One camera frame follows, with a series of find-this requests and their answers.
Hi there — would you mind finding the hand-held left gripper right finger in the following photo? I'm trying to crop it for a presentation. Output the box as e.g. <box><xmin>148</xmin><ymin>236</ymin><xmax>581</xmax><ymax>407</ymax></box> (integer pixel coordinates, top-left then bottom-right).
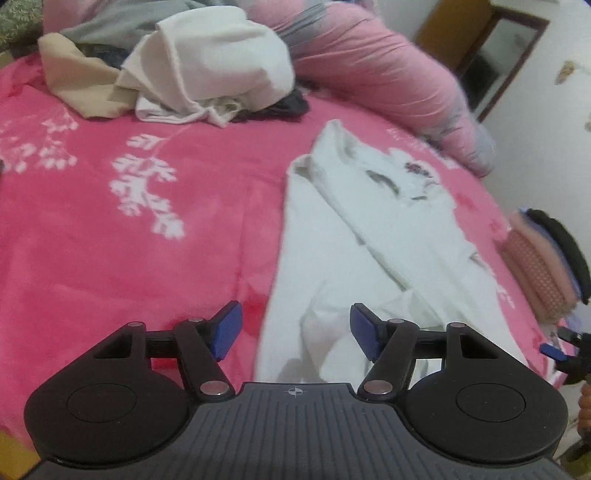
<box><xmin>349</xmin><ymin>303</ymin><xmax>502</xmax><ymax>401</ymax></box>

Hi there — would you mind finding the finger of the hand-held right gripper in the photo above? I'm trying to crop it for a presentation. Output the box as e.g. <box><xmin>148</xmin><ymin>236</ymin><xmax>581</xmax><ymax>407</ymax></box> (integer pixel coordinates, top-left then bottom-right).
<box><xmin>558</xmin><ymin>328</ymin><xmax>591</xmax><ymax>346</ymax></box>
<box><xmin>539</xmin><ymin>342</ymin><xmax>591</xmax><ymax>384</ymax></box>

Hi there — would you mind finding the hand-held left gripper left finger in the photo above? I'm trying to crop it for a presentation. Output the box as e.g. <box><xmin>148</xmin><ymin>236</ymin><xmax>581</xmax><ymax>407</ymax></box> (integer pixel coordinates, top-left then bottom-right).
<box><xmin>95</xmin><ymin>301</ymin><xmax>243</xmax><ymax>398</ymax></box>

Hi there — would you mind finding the white long-sleeve garment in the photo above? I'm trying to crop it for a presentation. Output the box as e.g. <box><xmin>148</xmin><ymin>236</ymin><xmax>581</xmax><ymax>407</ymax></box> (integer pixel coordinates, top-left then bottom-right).
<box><xmin>255</xmin><ymin>119</ymin><xmax>529</xmax><ymax>384</ymax></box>

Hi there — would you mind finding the stack of folded clothes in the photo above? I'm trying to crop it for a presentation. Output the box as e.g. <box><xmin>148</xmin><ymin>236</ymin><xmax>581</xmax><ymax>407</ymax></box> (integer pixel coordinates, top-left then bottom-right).
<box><xmin>503</xmin><ymin>210</ymin><xmax>580</xmax><ymax>324</ymax></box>

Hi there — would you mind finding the person's right hand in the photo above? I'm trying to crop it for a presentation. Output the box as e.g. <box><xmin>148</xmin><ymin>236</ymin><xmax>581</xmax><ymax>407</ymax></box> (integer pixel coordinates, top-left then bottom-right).
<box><xmin>578</xmin><ymin>383</ymin><xmax>591</xmax><ymax>437</ymax></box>

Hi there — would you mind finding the black folded garment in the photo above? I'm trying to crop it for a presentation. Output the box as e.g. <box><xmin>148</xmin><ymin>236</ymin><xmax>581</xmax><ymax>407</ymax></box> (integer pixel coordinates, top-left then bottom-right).
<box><xmin>526</xmin><ymin>209</ymin><xmax>591</xmax><ymax>305</ymax></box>

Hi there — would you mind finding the pink floral bed sheet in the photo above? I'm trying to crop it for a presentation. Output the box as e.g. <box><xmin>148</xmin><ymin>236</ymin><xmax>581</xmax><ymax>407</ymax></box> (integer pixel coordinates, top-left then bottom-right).
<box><xmin>0</xmin><ymin>55</ymin><xmax>583</xmax><ymax>462</ymax></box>

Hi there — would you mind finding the dark grey garment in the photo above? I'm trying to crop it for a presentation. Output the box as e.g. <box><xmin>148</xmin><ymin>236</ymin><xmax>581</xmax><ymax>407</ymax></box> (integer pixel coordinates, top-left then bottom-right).
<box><xmin>231</xmin><ymin>88</ymin><xmax>310</xmax><ymax>123</ymax></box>

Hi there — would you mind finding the pink and grey quilt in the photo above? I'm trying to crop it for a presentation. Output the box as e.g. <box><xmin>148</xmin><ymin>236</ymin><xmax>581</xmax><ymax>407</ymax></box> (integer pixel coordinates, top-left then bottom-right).
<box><xmin>44</xmin><ymin>0</ymin><xmax>497</xmax><ymax>178</ymax></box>

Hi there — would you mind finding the large white crumpled cloth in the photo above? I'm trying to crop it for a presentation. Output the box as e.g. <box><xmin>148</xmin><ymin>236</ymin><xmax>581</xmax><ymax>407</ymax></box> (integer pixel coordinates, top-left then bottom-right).
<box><xmin>115</xmin><ymin>7</ymin><xmax>296</xmax><ymax>129</ymax></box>

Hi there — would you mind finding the beige cloth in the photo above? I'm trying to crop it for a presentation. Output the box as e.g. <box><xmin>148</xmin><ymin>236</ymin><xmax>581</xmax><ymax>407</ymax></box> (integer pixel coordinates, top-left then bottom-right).
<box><xmin>38</xmin><ymin>32</ymin><xmax>139</xmax><ymax>120</ymax></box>

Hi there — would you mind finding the dark blue garment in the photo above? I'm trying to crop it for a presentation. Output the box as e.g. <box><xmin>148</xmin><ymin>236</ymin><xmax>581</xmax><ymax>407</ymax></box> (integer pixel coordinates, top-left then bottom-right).
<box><xmin>76</xmin><ymin>44</ymin><xmax>139</xmax><ymax>70</ymax></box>

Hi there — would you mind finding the light grey garment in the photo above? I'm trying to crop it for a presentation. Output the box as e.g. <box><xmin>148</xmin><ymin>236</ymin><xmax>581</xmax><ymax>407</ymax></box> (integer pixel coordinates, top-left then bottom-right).
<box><xmin>60</xmin><ymin>0</ymin><xmax>195</xmax><ymax>51</ymax></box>

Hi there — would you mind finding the green patterned pillow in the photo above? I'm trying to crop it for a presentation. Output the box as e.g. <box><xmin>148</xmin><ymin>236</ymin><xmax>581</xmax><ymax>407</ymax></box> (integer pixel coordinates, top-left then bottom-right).
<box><xmin>0</xmin><ymin>0</ymin><xmax>44</xmax><ymax>58</ymax></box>

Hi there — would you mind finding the brown wooden door frame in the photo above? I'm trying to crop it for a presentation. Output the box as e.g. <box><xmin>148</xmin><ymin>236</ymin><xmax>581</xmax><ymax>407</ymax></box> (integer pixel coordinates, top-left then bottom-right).
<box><xmin>413</xmin><ymin>0</ymin><xmax>551</xmax><ymax>123</ymax></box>

